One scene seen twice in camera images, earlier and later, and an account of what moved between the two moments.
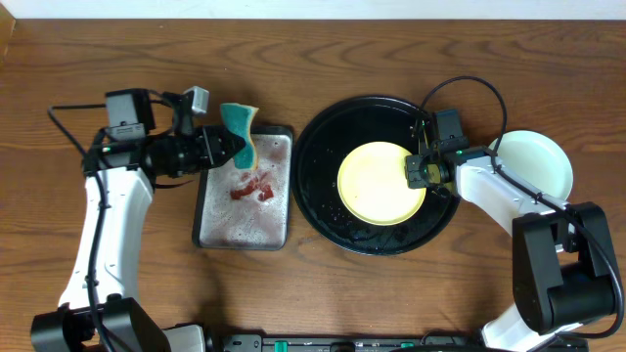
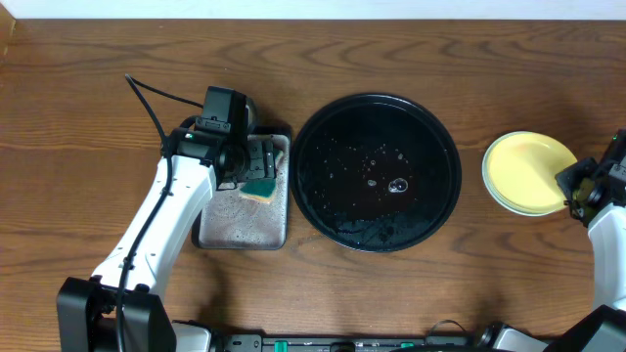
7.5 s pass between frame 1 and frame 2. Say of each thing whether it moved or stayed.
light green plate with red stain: moved
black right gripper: moved
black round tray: stayed
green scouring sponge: moved
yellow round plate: moved
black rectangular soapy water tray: stayed
